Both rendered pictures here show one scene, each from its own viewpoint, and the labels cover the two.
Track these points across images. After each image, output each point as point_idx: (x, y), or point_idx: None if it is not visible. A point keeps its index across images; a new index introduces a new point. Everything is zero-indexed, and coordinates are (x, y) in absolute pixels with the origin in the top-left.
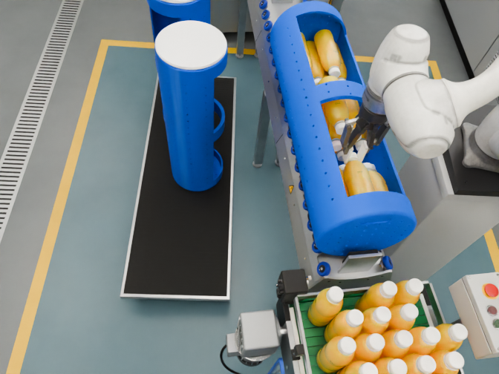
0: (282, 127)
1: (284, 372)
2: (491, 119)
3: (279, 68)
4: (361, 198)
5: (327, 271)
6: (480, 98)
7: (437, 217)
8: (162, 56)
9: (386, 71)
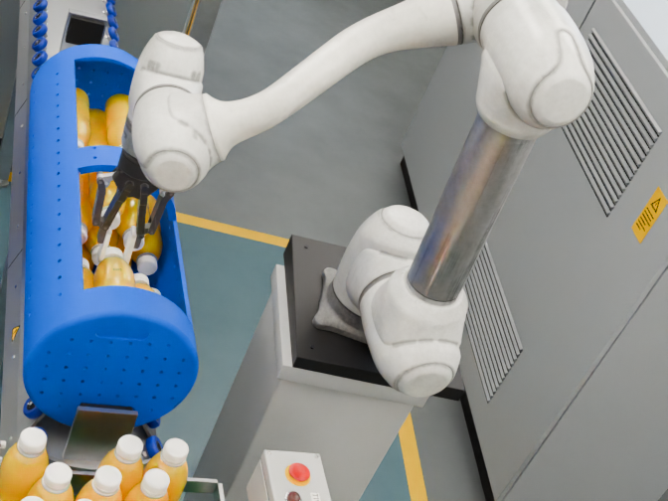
0: (24, 237)
1: None
2: (348, 248)
3: (31, 131)
4: (103, 291)
5: None
6: (244, 119)
7: (277, 425)
8: None
9: (140, 83)
